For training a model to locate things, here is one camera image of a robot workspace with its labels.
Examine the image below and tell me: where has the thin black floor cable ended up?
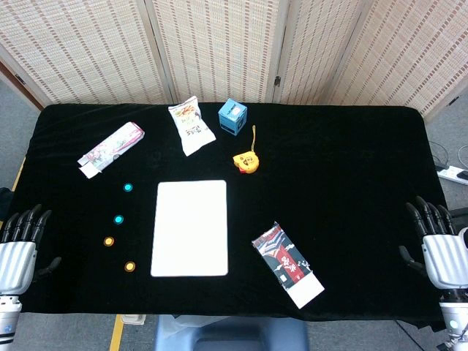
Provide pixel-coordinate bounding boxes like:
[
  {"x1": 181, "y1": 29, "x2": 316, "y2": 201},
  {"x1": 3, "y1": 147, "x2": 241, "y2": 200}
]
[{"x1": 396, "y1": 320, "x2": 421, "y2": 351}]

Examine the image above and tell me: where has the black velvet tablecloth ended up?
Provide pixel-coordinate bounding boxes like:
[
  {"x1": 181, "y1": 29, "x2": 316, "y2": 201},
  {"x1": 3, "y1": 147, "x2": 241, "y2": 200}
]
[{"x1": 7, "y1": 102, "x2": 454, "y2": 332}]

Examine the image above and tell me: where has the white snack bag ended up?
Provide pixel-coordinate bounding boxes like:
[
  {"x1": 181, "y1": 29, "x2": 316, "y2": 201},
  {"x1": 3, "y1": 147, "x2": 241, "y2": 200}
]
[{"x1": 167, "y1": 95, "x2": 216, "y2": 157}]

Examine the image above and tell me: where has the yellow tape measure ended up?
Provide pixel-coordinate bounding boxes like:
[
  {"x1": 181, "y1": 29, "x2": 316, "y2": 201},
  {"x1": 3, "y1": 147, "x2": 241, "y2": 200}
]
[{"x1": 233, "y1": 124, "x2": 260, "y2": 174}]

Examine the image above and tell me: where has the white power strip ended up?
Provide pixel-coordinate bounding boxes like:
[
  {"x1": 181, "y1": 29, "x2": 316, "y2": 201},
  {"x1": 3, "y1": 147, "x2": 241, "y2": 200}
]
[{"x1": 437, "y1": 165, "x2": 468, "y2": 185}]

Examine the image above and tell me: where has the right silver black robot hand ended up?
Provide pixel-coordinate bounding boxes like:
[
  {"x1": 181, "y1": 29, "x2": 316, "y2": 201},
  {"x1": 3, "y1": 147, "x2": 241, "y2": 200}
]
[{"x1": 398, "y1": 195, "x2": 468, "y2": 293}]

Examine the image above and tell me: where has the white magnetic board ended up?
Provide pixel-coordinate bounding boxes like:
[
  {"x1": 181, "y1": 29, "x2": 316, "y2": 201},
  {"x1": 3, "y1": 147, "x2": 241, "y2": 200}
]
[{"x1": 150, "y1": 179, "x2": 230, "y2": 278}]

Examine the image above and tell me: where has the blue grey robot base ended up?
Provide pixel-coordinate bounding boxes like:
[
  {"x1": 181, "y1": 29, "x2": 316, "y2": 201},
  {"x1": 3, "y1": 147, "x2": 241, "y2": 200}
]
[{"x1": 153, "y1": 314, "x2": 310, "y2": 351}]

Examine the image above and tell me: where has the pink floral long box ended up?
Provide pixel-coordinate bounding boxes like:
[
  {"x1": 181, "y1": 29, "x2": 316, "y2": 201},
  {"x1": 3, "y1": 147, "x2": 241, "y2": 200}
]
[{"x1": 77, "y1": 121, "x2": 146, "y2": 180}]

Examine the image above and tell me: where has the black power cable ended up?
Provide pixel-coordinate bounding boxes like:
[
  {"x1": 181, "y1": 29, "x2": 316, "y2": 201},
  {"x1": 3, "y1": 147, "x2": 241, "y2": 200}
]
[{"x1": 429, "y1": 140, "x2": 451, "y2": 170}]

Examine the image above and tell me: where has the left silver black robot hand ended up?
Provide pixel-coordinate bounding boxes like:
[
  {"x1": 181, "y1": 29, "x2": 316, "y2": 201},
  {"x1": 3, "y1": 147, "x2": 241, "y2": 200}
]
[{"x1": 0, "y1": 203, "x2": 62, "y2": 295}]

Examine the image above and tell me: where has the woven folding screen panel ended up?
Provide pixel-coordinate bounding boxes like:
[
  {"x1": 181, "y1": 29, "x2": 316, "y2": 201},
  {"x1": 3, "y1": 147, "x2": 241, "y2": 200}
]
[
  {"x1": 327, "y1": 0, "x2": 468, "y2": 121},
  {"x1": 144, "y1": 0, "x2": 292, "y2": 104},
  {"x1": 0, "y1": 0, "x2": 175, "y2": 110},
  {"x1": 272, "y1": 0, "x2": 370, "y2": 105}
]

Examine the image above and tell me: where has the black red printed box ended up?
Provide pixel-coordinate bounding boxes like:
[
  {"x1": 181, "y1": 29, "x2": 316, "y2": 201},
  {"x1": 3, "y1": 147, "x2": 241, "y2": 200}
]
[{"x1": 251, "y1": 221, "x2": 325, "y2": 310}]

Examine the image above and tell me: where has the blue cube carton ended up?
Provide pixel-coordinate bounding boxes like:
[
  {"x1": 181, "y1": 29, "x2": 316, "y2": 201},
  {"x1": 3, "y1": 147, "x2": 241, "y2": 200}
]
[{"x1": 217, "y1": 97, "x2": 248, "y2": 136}]

